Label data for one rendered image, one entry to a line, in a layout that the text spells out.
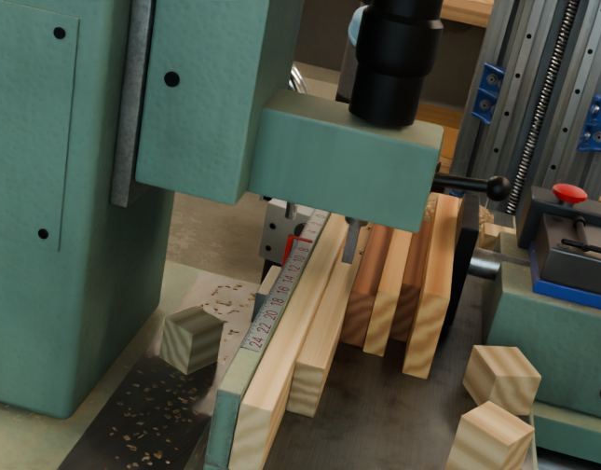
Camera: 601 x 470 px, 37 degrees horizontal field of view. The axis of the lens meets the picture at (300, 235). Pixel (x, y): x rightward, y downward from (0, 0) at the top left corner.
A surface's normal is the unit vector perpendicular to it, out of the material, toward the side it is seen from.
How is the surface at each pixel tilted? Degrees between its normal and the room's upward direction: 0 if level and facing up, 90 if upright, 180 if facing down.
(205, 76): 90
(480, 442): 90
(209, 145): 90
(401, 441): 0
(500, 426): 0
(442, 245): 0
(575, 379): 90
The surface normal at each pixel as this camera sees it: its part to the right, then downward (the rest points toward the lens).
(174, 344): -0.61, 0.20
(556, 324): -0.19, 0.36
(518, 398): 0.23, 0.43
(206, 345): 0.77, 0.38
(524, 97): -0.39, 0.29
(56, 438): 0.18, -0.90
